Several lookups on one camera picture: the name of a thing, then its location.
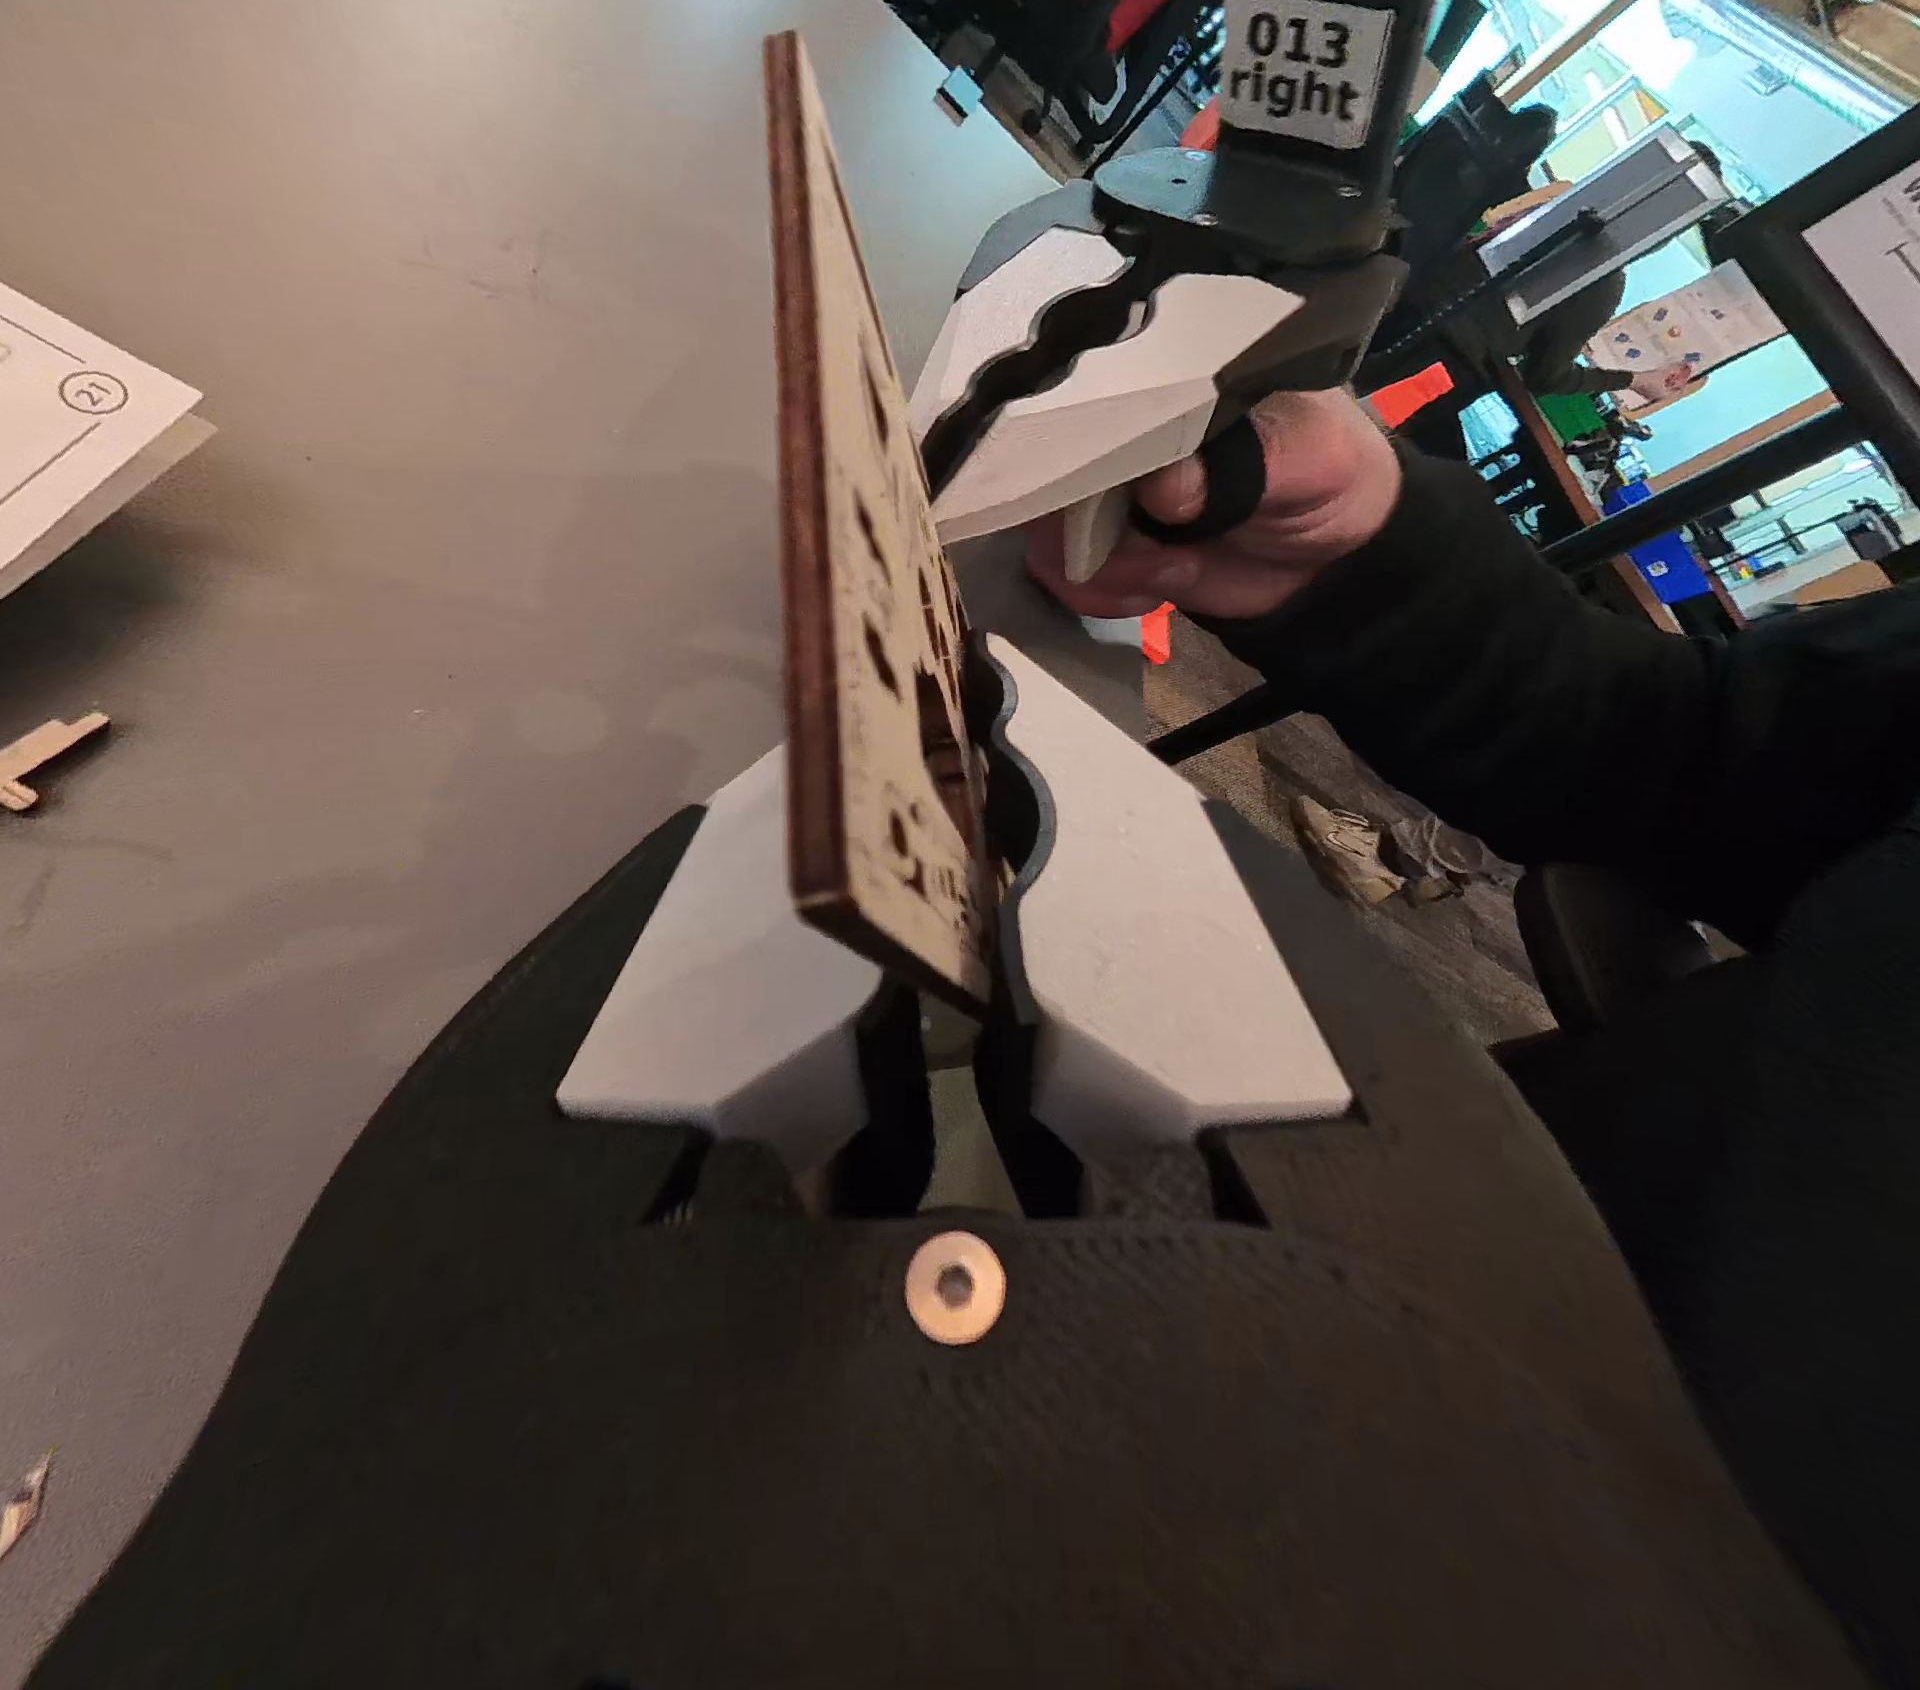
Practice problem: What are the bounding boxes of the blue storage bin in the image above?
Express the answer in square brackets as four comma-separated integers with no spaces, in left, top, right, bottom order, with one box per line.
[1627,528,1712,609]

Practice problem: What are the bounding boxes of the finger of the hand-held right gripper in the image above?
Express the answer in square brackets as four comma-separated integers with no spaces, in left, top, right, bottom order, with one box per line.
[908,222,1132,484]
[930,271,1307,583]

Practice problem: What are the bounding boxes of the person's right hand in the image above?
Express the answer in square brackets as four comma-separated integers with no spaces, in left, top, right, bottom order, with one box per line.
[1023,387,1403,624]

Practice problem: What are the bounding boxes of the wooden parts sheet round holes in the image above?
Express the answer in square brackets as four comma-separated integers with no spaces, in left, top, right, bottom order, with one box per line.
[763,31,1003,1019]

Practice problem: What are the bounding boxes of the person's right forearm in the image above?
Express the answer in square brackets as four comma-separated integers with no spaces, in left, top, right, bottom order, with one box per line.
[1199,437,1920,957]

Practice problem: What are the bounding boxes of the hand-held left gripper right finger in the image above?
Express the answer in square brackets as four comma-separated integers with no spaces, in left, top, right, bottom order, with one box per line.
[974,631,1354,1189]

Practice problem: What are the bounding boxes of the framed sign on easel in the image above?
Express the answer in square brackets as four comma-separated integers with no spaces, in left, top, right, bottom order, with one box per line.
[1708,108,1920,491]

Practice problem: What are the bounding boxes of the illustrated instruction booklet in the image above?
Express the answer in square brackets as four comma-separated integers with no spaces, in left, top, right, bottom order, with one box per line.
[0,281,220,603]

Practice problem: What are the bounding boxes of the small T-shaped wooden piece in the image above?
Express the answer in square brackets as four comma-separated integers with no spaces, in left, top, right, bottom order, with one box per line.
[0,712,114,816]

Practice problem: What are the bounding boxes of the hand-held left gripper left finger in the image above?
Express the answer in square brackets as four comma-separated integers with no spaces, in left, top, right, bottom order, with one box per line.
[553,746,886,1184]

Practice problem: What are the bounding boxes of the black stand pole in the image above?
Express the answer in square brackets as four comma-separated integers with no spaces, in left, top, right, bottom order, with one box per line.
[1145,684,1307,765]

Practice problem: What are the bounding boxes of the long notched wooden bar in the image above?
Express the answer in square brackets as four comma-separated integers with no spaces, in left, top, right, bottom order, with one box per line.
[0,1452,60,1561]

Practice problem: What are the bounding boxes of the person's tan shoe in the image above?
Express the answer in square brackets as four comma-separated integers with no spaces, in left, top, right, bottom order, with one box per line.
[1288,794,1465,908]

